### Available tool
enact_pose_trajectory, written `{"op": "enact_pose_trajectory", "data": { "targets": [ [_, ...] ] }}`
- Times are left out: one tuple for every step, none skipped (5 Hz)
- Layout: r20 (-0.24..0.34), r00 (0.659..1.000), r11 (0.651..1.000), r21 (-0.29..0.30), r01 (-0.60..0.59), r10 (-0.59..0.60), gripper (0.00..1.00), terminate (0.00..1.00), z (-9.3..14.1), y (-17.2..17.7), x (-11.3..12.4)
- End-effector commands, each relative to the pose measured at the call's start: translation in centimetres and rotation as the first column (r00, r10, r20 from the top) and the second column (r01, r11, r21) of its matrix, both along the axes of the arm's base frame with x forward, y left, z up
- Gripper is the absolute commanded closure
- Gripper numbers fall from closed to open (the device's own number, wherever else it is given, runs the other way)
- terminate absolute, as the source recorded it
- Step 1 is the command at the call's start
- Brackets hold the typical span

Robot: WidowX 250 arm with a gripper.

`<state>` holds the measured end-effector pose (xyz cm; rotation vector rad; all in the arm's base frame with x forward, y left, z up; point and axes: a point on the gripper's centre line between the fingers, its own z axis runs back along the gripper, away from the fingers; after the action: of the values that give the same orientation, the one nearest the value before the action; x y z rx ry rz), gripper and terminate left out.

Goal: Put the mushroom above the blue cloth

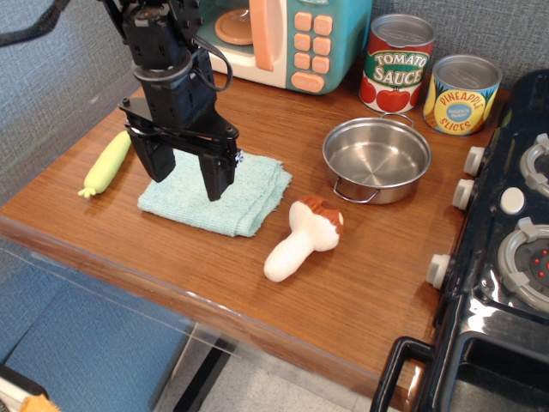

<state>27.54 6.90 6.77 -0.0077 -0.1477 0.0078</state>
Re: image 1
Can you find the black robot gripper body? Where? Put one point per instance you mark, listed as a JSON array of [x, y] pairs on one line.
[[179, 107]]

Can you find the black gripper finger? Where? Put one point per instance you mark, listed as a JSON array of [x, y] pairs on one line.
[[156, 157], [218, 171]]

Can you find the white brown toy mushroom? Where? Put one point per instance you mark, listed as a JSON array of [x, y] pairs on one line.
[[316, 225]]

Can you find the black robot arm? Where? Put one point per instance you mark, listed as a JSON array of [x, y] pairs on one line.
[[159, 33]]

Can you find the teal toy microwave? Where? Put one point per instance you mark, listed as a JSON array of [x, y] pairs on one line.
[[305, 46]]

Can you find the small steel pot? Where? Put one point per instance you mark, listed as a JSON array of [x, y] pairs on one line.
[[375, 161]]

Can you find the tomato sauce can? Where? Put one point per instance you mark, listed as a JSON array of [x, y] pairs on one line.
[[398, 51]]

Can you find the pineapple slices can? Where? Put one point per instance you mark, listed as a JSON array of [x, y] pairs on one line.
[[461, 93]]

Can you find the orange fuzzy object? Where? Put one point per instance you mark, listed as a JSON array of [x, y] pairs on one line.
[[38, 404]]

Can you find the black toy stove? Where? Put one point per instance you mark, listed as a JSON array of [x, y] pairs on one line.
[[490, 349]]

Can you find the spoon with green handle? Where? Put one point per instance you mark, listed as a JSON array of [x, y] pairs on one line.
[[106, 167]]

